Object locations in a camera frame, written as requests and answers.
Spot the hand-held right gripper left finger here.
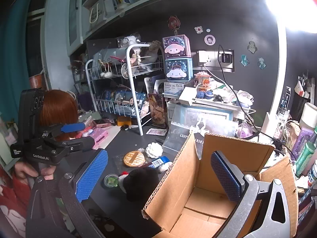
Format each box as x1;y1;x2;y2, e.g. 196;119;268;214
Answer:
26;148;109;238

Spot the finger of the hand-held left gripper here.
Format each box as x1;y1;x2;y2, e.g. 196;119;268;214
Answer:
41;123;86;139
48;136;96;165

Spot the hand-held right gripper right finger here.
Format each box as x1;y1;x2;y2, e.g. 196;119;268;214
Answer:
210;151;299;238

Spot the cardboard box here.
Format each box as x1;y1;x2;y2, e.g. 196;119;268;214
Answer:
142;131;299;238

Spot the small white plush figure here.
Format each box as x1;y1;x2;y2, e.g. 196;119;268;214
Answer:
158;162;173;174

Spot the person's left forearm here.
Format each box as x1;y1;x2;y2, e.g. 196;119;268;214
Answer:
0;165;34;238

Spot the person's left hand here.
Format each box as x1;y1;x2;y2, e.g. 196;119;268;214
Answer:
14;162;56;181

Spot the pink dotted tissue box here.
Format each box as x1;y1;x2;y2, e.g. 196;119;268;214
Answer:
92;129;116;151

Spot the small green cup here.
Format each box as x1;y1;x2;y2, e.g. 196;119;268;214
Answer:
104;174;121;188

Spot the reddish brown wig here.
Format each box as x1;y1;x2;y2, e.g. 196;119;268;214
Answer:
39;90;80;141

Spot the small pink box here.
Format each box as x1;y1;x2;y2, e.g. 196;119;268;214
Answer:
93;119;112;128

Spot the round biscuit in wrapper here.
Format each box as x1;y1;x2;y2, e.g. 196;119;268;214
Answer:
123;151;146;168

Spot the small orange box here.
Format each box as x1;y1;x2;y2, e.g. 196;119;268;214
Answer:
117;116;132;127

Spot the black plush toy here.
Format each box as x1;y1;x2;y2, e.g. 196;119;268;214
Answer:
118;167;160;202

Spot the blue anime print box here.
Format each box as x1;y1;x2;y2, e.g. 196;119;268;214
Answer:
98;89;147;115

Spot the white fluffy ball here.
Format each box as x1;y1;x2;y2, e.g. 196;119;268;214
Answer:
146;142;163;158

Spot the blue white snack packet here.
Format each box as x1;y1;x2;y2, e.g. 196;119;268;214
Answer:
146;156;170;169

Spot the clear plastic bag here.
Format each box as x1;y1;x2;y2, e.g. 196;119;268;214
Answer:
162;104;239;155

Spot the teal curtain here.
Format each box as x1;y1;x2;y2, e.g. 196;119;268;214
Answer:
0;0;34;121

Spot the pink flat packet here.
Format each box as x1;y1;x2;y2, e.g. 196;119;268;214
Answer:
146;128;169;136

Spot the green bottle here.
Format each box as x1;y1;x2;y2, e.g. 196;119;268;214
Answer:
293;126;317;177

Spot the purple box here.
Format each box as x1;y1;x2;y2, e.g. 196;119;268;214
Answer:
291;126;310;155

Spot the golden anime card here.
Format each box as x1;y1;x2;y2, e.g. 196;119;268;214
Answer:
148;93;167;126

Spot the white tray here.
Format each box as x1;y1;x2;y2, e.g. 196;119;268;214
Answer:
178;87;251;107

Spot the black mesh pen holder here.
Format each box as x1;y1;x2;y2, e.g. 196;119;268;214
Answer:
289;101;310;122

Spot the carousel figurine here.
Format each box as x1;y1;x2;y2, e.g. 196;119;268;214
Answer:
194;71;214;91

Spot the white paper roll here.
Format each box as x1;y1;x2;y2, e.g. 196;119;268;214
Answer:
299;102;317;130

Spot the white blue labelled box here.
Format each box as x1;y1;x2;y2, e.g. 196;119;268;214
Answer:
162;79;185;96

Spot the white cabinet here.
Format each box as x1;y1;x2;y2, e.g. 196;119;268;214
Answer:
41;0;85;90

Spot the blue character box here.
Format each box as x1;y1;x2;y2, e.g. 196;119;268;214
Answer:
164;58;194;81

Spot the white tote bag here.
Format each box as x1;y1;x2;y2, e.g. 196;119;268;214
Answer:
89;0;107;25

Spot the white desk lamp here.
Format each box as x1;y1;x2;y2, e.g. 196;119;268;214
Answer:
261;0;317;140

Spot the pink character box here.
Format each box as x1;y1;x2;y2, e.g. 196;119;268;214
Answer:
162;35;192;60

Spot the red head spring figure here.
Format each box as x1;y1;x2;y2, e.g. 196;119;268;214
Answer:
168;15;181;36

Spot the white wire rack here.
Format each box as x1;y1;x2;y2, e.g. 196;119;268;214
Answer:
85;43;167;136

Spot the black cable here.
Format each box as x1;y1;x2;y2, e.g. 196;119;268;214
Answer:
217;44;294;155

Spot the white wall socket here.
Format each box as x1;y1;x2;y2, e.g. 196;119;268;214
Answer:
197;50;219;67

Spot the white wall shelf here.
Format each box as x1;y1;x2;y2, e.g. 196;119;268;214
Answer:
81;0;269;41

